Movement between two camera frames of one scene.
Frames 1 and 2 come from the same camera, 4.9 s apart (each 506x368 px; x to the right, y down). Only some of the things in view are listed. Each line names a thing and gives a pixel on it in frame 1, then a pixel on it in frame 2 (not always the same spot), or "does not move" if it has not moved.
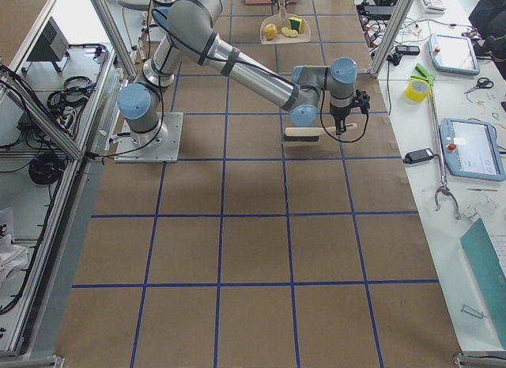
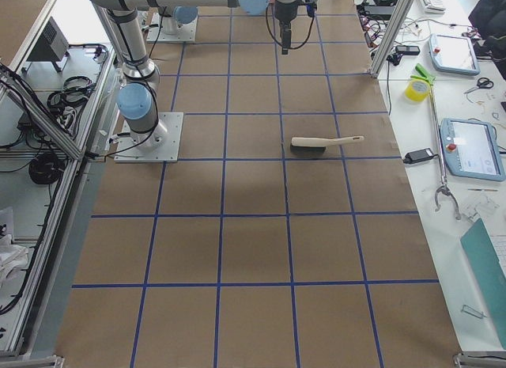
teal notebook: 488,273 does not move
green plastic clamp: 424,74 does not move
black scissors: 482,82 does not move
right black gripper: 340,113 → 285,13
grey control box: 52,46 does not move
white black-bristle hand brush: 310,134 → 310,145
